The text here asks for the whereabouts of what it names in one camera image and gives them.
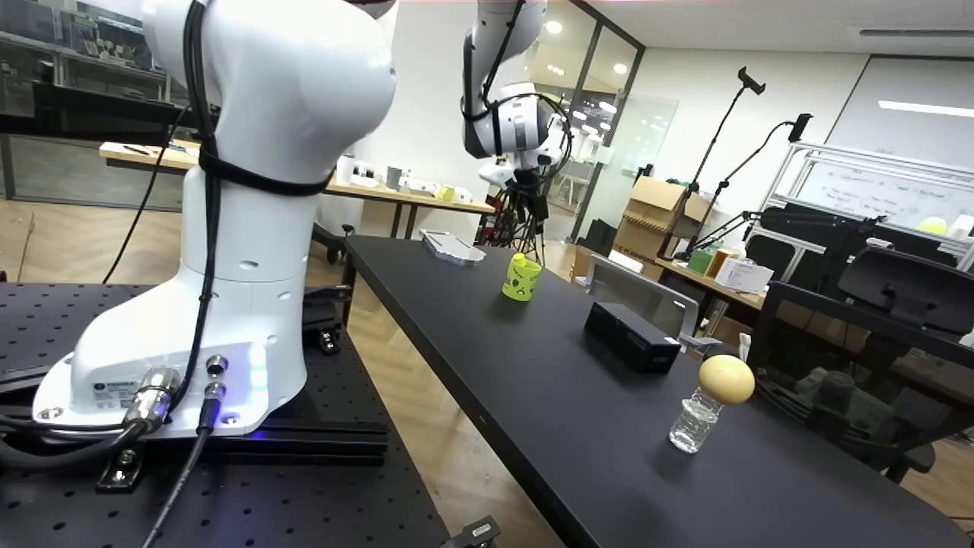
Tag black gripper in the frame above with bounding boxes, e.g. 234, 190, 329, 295
501, 164, 551, 254

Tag green cup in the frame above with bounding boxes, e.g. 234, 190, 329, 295
500, 249, 543, 308

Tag black rectangular box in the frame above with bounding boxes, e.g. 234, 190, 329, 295
580, 297, 683, 374

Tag white flat tray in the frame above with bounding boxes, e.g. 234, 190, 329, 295
418, 229, 490, 269

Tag grey flat panel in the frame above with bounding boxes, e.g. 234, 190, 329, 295
586, 249, 705, 344

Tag stacked cardboard boxes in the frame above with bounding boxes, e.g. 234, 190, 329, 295
611, 173, 716, 263

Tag black framed glass door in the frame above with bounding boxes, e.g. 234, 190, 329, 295
543, 0, 648, 246

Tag long wooden desk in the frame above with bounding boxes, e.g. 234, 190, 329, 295
96, 136, 500, 243

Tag pale yellow egg ball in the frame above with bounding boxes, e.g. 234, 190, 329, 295
696, 352, 759, 407

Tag small clear glass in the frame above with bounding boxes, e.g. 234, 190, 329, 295
667, 390, 724, 455

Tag black office chair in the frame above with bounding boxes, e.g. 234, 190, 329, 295
745, 205, 974, 485

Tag white whiteboard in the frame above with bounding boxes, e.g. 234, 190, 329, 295
767, 136, 974, 238

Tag black perforated breadboard base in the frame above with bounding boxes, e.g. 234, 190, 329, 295
0, 281, 449, 548

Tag dark storage shelf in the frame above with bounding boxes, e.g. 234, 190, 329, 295
0, 0, 198, 141

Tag black camera stand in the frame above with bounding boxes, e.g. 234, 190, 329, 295
696, 110, 814, 254
674, 63, 769, 258

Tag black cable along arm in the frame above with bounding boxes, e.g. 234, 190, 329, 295
165, 0, 339, 417

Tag hanging black cable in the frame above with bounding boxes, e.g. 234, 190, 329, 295
96, 106, 192, 288

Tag grey connector cable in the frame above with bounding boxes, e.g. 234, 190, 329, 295
137, 352, 232, 548

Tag thick black cable bundle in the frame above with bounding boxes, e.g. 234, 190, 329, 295
0, 369, 176, 475

